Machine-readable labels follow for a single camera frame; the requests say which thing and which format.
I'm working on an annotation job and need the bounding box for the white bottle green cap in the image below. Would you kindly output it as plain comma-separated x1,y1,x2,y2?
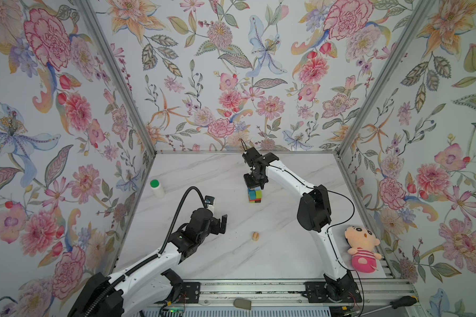
149,179,165,198

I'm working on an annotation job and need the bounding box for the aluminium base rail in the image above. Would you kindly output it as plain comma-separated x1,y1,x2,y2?
132,277,418,309

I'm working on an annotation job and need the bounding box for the black handled screwdriver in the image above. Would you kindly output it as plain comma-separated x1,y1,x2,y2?
359,296,418,316

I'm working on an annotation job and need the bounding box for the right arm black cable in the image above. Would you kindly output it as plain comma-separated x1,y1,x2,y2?
239,138,366,317

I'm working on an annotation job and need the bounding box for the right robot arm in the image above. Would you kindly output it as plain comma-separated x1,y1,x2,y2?
242,147,356,302

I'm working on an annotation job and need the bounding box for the grey oval object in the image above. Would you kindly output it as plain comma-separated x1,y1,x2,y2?
233,298,252,310

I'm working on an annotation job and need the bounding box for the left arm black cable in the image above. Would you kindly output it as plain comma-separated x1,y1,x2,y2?
81,185,209,317

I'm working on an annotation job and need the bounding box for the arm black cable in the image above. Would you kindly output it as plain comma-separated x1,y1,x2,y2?
239,138,366,317
81,185,209,317

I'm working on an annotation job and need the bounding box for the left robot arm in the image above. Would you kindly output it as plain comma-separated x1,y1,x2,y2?
68,208,227,316

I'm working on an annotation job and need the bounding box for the pink plush doll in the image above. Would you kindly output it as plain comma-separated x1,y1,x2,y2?
345,226,382,273

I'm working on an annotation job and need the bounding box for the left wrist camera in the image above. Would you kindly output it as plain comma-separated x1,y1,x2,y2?
204,195,215,213

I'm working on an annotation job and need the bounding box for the teal cube block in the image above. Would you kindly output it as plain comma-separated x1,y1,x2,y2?
248,190,257,200

